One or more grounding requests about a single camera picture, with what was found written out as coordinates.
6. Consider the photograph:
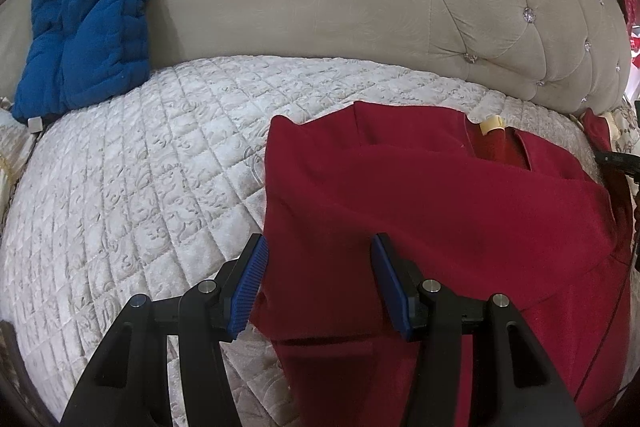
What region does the dark red garment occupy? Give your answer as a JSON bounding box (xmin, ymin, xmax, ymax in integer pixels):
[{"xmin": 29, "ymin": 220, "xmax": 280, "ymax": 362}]
[{"xmin": 252, "ymin": 102, "xmax": 634, "ymax": 426}]

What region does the red polka dot garment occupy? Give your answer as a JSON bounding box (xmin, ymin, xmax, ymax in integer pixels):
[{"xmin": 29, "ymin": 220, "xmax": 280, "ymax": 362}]
[{"xmin": 624, "ymin": 0, "xmax": 639, "ymax": 67}]

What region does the cream quilted bedspread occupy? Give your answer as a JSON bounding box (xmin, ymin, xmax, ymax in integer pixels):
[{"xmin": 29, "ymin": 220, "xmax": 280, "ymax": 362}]
[{"xmin": 1, "ymin": 56, "xmax": 599, "ymax": 417}]

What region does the white gold-trimmed pillow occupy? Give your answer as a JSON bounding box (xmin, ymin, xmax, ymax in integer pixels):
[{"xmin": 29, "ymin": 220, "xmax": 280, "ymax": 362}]
[{"xmin": 0, "ymin": 96, "xmax": 46, "ymax": 222}]

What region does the beige tufted headboard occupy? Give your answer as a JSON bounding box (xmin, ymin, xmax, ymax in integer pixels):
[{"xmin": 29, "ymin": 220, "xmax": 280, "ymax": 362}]
[{"xmin": 1, "ymin": 0, "xmax": 631, "ymax": 114}]

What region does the blue quilted cushion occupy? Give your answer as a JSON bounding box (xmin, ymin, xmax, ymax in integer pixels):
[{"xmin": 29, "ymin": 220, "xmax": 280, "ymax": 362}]
[{"xmin": 12, "ymin": 0, "xmax": 150, "ymax": 122}]

